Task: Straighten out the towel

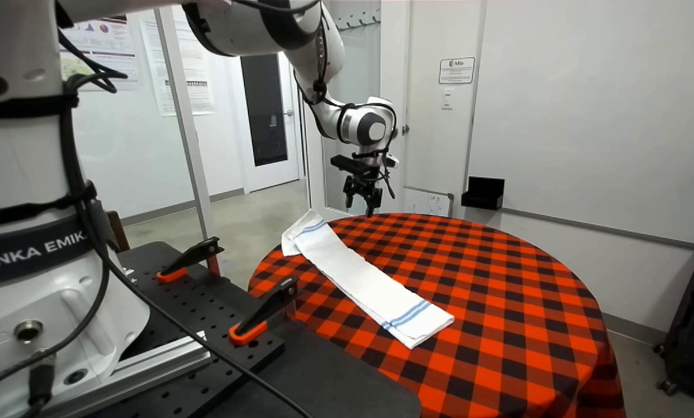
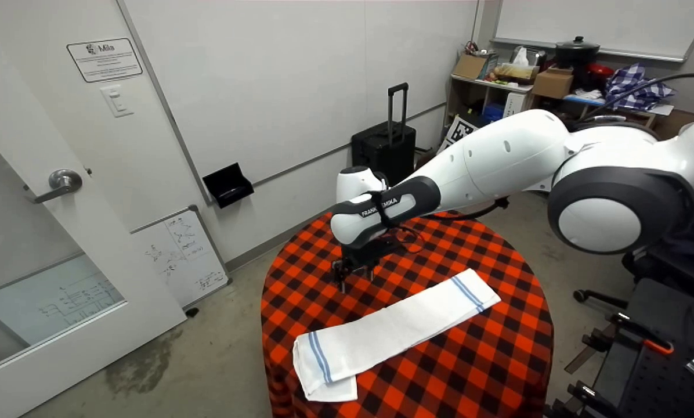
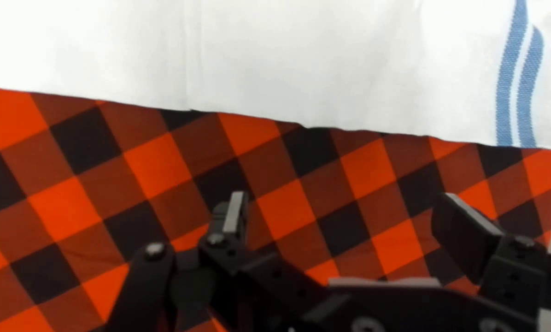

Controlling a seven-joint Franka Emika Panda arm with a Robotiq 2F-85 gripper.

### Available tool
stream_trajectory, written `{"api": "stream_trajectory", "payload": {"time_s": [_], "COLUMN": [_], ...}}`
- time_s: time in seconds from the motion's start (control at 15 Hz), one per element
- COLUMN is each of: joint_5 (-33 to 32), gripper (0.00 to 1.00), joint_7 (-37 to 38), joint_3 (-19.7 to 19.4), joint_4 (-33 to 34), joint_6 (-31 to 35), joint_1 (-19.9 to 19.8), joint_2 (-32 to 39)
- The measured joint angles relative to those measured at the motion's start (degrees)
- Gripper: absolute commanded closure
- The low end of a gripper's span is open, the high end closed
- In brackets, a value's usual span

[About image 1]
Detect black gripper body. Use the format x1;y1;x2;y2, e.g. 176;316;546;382
344;165;385;196

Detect white towel with blue stripes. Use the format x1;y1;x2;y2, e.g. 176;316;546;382
279;207;456;350

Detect white door with dark window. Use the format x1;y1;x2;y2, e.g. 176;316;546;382
237;51;301;195

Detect black orange spring clamp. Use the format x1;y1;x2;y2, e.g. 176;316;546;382
156;236;224;285
226;274;301;347

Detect red black checked tablecloth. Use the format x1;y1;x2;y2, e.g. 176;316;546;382
248;210;628;418

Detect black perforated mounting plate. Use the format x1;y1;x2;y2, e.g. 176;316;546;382
88;239;422;418

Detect white paper notices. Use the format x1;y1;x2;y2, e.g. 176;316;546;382
138;18;216;118

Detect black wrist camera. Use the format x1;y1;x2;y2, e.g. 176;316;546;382
330;150;402;174

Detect black wall-mounted holder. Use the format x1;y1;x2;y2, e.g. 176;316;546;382
458;174;508;213

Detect white printed wall sign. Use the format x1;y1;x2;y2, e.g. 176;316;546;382
436;55;477;88

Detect wall coat hook rack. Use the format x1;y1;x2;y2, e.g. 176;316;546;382
333;5;382;34

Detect grey metal frame post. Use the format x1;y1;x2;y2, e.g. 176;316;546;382
152;5;218;244

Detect large white wall board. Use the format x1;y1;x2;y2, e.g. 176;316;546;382
467;0;694;249

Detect aluminium profile rail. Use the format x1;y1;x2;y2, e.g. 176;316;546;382
41;331;212;418

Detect black cable along robot arm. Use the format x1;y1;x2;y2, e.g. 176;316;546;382
0;0;132;400

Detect colourful wall poster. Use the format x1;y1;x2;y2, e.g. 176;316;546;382
65;12;144;88

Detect robot base cable plug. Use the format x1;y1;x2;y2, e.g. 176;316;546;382
26;350;57;414

